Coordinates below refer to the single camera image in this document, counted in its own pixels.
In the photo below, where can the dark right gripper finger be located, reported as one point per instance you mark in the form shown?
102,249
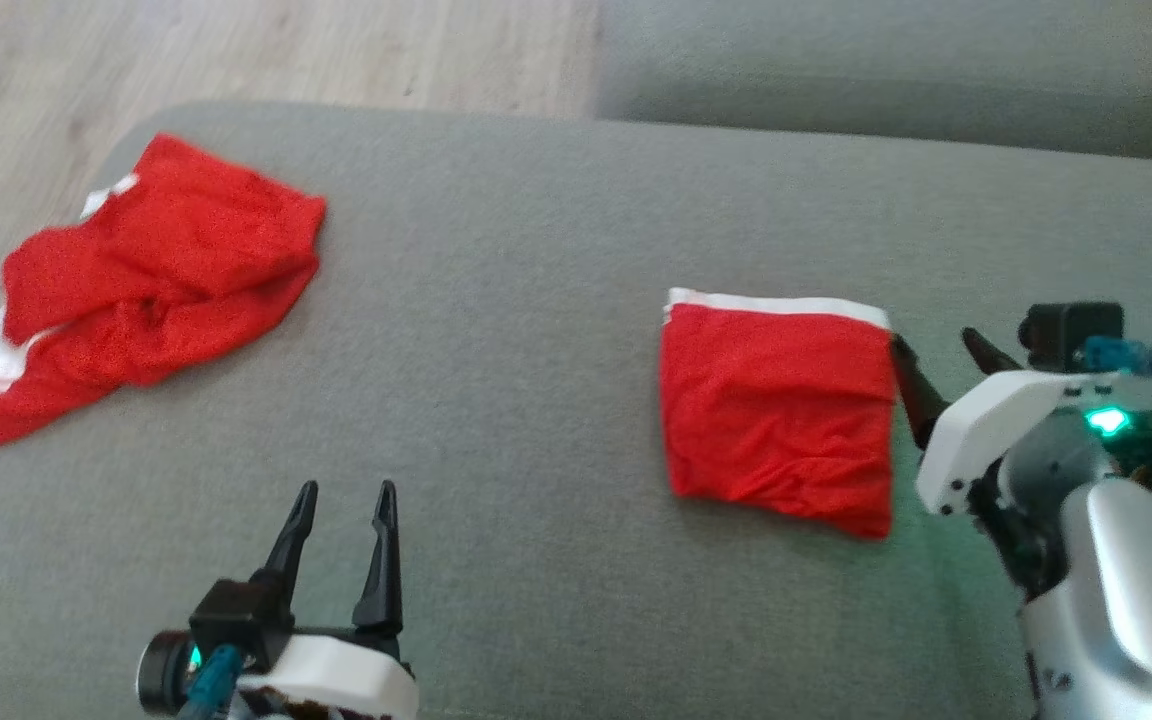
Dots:
918,390
988,352

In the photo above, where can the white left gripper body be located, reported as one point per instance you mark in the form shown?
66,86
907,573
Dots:
336,672

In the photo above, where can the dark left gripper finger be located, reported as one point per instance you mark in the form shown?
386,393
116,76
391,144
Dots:
288,550
382,570

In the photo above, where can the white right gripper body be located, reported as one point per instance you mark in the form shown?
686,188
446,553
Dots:
986,430

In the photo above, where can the red shorts white waistband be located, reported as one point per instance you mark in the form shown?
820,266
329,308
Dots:
776,420

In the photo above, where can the large grey sofa chaise cushion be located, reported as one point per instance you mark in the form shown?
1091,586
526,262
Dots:
496,400

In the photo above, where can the grey sofa seat cushion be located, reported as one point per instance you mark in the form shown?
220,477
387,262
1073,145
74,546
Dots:
886,70

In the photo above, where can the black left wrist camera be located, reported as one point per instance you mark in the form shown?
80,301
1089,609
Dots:
236,615

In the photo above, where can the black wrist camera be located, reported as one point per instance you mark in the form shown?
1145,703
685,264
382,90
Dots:
1071,332
236,615

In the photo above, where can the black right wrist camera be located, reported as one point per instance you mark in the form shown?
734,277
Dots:
1071,332

